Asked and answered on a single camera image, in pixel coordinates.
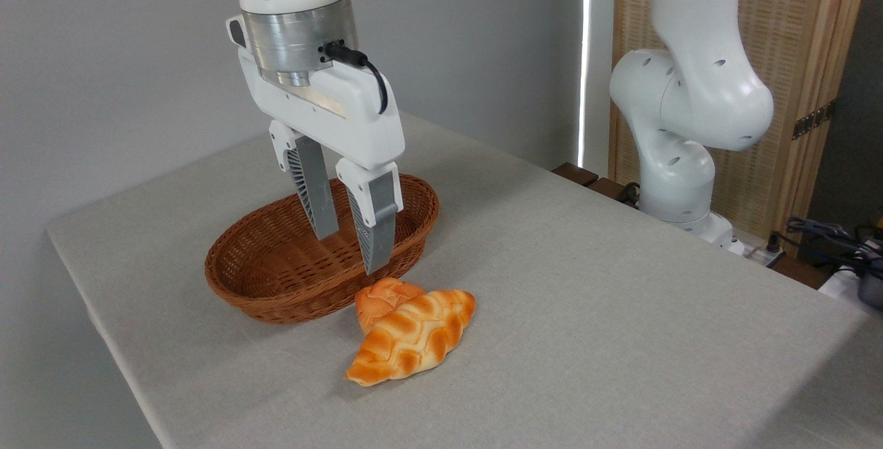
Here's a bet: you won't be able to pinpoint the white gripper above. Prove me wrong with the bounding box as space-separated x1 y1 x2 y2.
226 16 406 276

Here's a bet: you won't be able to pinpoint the braided golden bread loaf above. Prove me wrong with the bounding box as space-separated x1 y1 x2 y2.
346 289 477 388

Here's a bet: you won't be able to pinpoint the small round bread roll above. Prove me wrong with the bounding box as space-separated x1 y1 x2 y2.
354 277 426 336

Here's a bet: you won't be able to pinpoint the brown wicker oval basket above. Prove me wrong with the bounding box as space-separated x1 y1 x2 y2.
204 173 440 326

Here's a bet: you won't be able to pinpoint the dark wooden base board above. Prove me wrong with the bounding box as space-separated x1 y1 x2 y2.
552 162 641 208

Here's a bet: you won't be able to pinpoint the grey tablecloth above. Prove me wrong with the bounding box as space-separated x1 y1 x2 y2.
47 111 883 449

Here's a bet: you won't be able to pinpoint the metal screen hinge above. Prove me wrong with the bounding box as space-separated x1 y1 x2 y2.
792 100 837 141

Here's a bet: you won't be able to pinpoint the wooden woven folding screen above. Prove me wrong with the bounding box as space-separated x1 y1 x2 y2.
608 0 873 258

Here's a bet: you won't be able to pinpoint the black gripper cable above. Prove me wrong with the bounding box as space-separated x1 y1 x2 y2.
324 41 389 116

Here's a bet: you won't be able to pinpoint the dark tangled cables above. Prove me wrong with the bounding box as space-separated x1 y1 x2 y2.
767 216 883 312

